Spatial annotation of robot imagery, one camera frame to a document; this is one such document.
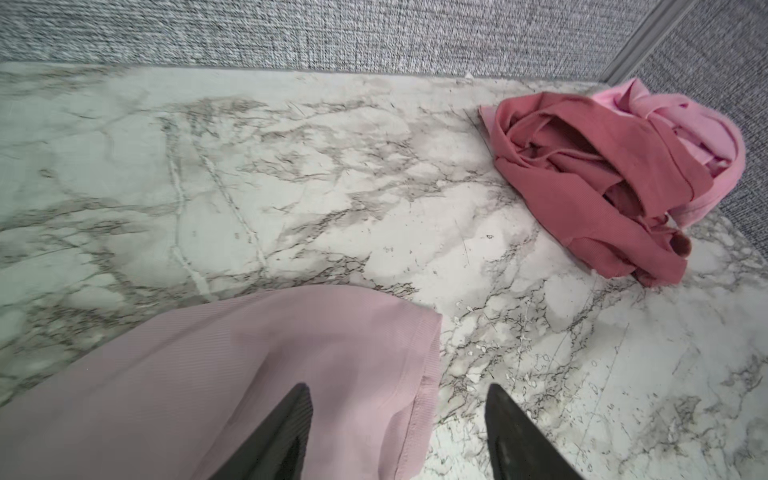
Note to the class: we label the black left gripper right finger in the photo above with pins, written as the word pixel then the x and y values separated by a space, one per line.
pixel 517 448

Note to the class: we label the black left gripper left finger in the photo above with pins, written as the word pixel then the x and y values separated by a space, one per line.
pixel 277 447

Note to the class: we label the light pink cloth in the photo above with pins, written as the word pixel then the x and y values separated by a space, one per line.
pixel 175 397

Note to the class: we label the dark pink cloth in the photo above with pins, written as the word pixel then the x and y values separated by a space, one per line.
pixel 602 184

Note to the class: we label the bright pink cloth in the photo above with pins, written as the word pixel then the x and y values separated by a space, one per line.
pixel 709 136

